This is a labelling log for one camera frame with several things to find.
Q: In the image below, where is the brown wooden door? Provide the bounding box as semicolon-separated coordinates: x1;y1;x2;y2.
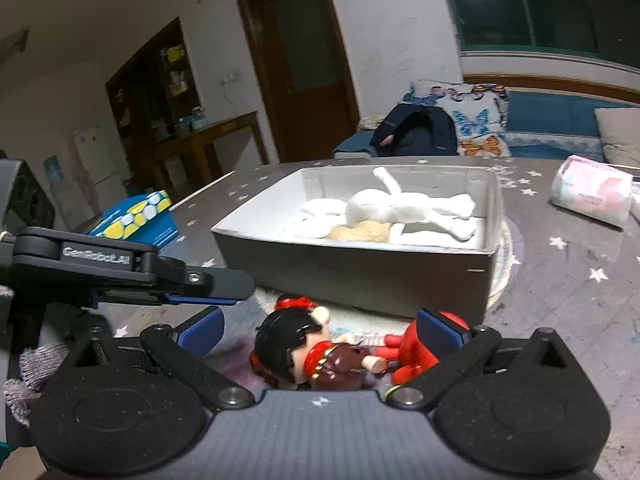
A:
232;0;361;163

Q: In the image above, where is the green framed window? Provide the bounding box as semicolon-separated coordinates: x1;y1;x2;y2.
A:
435;0;640;68

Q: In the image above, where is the grey star-printed tablecloth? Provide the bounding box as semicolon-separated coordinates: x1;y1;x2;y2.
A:
85;155;640;480

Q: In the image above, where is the blue sofa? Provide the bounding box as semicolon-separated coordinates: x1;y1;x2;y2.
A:
334;87;640;163

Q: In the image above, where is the person's left hand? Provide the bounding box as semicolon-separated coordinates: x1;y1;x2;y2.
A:
4;342;68;427

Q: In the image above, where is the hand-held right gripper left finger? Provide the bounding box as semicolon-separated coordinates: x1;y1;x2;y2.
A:
50;306;256;413

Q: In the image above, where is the pink tissue pack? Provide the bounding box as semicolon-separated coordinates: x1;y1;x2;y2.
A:
550;155;634;231

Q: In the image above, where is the blue and yellow tissue box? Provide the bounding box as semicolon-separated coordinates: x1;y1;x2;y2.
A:
87;190;181;249

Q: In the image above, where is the white plush rabbit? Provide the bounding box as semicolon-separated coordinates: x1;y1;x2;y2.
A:
300;166;476;242

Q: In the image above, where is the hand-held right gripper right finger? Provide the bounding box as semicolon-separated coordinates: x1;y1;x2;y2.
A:
384;309;588;411

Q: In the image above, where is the dark jacket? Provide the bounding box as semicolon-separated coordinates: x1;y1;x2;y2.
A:
371;105;458;157

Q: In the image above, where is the butterfly pattern pillow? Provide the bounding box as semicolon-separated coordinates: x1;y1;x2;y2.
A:
402;80;511;158

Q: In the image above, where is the dark wooden cabinet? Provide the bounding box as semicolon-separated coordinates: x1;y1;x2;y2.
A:
105;16;201;196

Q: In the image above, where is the black-haired doll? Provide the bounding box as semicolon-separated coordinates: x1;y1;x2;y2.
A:
250;294;473;392

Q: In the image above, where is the white refrigerator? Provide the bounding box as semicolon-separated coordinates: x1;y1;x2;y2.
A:
67;125;126;216

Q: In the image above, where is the beige plush toy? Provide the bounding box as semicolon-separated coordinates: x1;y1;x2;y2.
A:
329;221;391;244

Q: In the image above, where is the wooden side table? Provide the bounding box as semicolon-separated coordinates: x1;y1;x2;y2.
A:
150;111;269;201

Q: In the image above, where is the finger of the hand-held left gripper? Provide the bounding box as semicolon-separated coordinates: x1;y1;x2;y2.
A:
12;226;256;307

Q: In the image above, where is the grey cardboard box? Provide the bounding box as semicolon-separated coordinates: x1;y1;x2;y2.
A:
211;162;503;326

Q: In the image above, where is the beige cushion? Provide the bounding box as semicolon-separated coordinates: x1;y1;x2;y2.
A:
594;107;640;168

